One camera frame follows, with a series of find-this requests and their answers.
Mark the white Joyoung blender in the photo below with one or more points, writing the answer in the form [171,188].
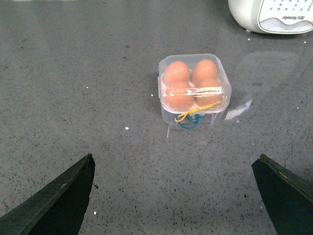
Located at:
[273,16]

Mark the yellow rubber band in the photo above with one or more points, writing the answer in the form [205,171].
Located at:
[181,117]

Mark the blue rubber band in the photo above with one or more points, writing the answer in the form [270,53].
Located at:
[190,122]

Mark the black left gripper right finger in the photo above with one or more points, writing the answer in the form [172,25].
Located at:
[287,197]

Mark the clear plastic egg box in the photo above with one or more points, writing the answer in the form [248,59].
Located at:
[192,89]

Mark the brown egg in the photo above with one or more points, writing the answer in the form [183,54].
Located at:
[209,92]
[177,96]
[204,70]
[177,71]

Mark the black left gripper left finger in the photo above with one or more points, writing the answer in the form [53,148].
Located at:
[56,209]

